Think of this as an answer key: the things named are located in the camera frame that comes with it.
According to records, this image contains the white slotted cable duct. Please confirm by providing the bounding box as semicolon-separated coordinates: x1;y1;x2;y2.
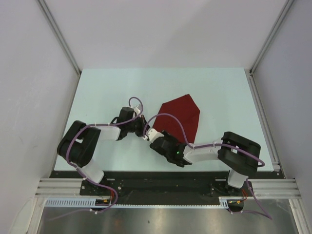
45;196;234;209

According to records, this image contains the front aluminium frame rail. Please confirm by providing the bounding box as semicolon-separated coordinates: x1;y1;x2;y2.
34;177;83;198

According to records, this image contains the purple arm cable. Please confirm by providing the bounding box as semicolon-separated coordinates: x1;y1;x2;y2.
47;97;144;221
143;113;273;220

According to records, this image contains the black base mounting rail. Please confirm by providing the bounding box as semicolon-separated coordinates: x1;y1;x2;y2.
50;170;253;205

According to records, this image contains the right aluminium table rail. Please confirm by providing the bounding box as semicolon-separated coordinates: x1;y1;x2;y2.
245;69;311;234

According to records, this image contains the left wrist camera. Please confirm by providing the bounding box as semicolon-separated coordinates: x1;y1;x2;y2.
131;104;143;116

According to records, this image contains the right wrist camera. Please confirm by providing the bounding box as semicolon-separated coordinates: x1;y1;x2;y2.
142;128;164;143

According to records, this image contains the left aluminium frame post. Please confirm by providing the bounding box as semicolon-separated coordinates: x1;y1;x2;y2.
36;0;82;77

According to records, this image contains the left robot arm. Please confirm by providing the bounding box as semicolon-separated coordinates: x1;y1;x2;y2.
57;104;146;195

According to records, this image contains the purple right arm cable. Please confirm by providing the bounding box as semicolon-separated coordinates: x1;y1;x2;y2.
143;113;273;220

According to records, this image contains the right aluminium frame post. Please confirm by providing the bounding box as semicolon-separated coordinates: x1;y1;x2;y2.
249;0;296;76

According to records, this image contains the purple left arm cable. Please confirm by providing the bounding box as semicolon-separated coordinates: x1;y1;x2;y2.
47;97;144;221

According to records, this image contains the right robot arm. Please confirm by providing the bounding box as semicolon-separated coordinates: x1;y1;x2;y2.
145;128;265;196

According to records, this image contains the red cloth napkin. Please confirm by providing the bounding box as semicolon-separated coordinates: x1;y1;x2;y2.
153;94;200;143

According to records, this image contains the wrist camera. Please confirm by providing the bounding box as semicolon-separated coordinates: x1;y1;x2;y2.
131;104;143;116
142;128;164;143

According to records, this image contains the aluminium frame post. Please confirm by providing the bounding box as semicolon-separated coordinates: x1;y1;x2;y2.
36;0;82;77
249;0;296;76

